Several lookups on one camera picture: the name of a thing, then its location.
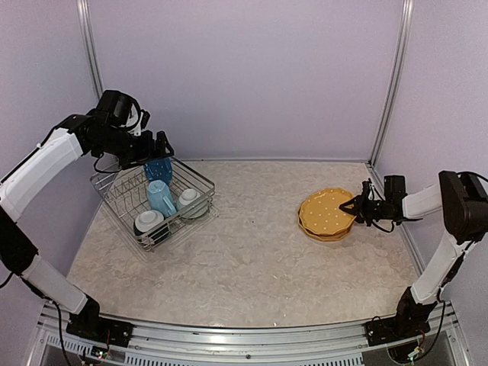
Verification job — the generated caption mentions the aluminium frame post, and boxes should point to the aluminium frame post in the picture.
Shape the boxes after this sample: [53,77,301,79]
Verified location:
[75,0,104,98]
[368,0,414,168]

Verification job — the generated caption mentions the dark teal white bowl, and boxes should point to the dark teal white bowl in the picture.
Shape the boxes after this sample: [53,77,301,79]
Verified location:
[133,210,171,245]

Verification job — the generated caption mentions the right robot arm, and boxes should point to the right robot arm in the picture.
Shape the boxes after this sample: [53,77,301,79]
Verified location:
[339,170,487,339]

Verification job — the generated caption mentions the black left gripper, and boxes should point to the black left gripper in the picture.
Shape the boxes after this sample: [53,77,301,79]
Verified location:
[94,126,173,169]

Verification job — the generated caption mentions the metal wire dish rack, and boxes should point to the metal wire dish rack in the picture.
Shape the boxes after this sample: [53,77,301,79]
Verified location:
[90,158,215,252]

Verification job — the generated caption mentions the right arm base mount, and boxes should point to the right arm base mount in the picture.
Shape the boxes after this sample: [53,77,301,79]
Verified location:
[364,287,437,346]

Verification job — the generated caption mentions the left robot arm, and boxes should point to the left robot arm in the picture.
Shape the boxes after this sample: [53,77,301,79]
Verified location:
[1,110,174,339]

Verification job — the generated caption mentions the left aluminium frame post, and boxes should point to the left aluminium frame post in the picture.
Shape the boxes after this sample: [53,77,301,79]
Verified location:
[75,0,104,98]

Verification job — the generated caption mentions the right aluminium frame post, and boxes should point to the right aluminium frame post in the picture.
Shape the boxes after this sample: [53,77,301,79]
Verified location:
[368,0,414,168]

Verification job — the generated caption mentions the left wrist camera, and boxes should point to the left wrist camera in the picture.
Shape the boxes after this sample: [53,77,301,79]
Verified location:
[95,90,150,136]

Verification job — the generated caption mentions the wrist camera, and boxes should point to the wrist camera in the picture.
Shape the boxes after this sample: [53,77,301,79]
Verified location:
[95,90,150,136]
[362,175,407,204]

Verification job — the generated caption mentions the blue dotted plate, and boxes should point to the blue dotted plate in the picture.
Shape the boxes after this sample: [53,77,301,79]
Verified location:
[143,158,172,185]

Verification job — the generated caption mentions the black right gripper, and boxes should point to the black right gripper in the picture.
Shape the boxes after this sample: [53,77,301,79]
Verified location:
[340,191,392,226]

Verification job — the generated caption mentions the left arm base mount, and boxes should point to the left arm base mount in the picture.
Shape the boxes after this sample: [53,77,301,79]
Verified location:
[66,296,134,348]

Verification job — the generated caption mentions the small pale ribbed cup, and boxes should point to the small pale ribbed cup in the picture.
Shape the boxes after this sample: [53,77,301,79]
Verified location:
[176,188,204,220]

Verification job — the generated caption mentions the yellow dotted plate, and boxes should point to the yellow dotted plate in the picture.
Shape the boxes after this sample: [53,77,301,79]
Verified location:
[297,217,351,242]
[297,188,355,236]

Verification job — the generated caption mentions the light blue mug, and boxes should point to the light blue mug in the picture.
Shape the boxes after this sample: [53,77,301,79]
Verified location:
[147,180,177,218]

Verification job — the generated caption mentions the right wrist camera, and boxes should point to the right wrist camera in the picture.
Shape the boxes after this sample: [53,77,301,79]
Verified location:
[362,175,407,204]

